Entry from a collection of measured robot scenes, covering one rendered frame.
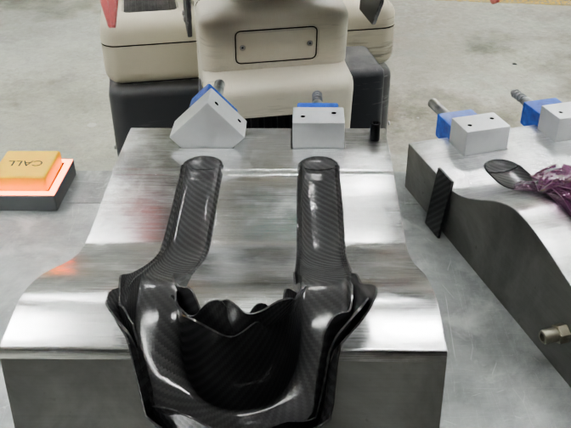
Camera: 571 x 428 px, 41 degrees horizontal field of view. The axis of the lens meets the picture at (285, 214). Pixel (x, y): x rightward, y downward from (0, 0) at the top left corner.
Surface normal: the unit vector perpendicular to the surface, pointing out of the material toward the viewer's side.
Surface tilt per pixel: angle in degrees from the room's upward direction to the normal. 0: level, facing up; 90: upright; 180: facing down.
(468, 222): 90
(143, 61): 90
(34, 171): 0
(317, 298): 23
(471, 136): 90
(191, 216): 4
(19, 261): 0
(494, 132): 90
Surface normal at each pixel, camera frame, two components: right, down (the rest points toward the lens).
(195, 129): -0.02, 0.54
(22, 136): -0.01, -0.84
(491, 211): -0.96, 0.15
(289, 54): 0.18, 0.64
